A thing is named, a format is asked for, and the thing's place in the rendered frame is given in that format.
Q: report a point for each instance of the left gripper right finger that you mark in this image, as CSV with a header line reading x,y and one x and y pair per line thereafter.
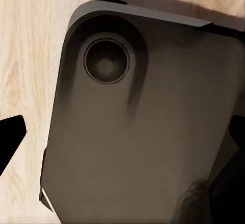
x,y
237,131

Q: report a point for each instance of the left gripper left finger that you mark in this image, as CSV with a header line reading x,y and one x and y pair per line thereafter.
x,y
12,132

